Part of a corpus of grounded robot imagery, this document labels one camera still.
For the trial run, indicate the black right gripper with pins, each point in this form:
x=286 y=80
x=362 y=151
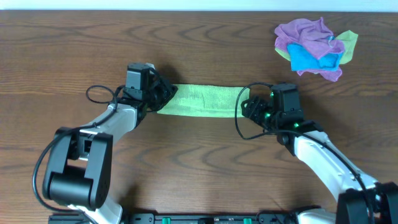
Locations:
x=255 y=105

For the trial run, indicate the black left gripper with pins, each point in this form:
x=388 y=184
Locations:
x=165 y=87

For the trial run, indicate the light green microfiber cloth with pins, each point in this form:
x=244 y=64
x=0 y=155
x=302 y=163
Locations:
x=206 y=101

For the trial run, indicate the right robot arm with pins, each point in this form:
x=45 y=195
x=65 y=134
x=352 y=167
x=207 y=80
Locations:
x=360 y=198

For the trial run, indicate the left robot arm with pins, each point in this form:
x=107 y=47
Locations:
x=72 y=176

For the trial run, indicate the blue microfiber cloth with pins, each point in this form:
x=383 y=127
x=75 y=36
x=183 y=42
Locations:
x=316 y=53

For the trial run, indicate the purple microfiber cloth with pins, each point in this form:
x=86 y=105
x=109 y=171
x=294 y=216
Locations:
x=300 y=28

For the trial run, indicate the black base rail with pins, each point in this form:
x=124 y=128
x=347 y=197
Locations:
x=223 y=218

